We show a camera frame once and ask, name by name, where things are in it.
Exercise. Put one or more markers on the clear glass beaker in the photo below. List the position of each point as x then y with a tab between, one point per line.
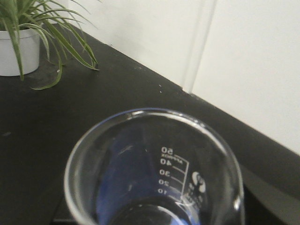
153	166

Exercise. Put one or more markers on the white plant pot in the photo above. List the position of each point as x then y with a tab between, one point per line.
29	45

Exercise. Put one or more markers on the green potted plant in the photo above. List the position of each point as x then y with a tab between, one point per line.
52	21

